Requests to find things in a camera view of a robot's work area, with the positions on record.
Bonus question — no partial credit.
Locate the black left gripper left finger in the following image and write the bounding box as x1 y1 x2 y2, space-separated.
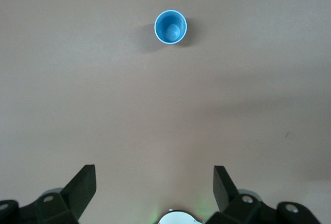
0 164 97 224

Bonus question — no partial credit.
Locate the brown table cover mat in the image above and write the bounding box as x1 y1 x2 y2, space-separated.
0 0 331 224

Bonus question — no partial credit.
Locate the blue plastic cup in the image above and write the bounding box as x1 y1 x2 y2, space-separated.
154 9 188 45

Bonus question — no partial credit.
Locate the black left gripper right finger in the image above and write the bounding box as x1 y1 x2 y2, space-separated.
206 166 321 224

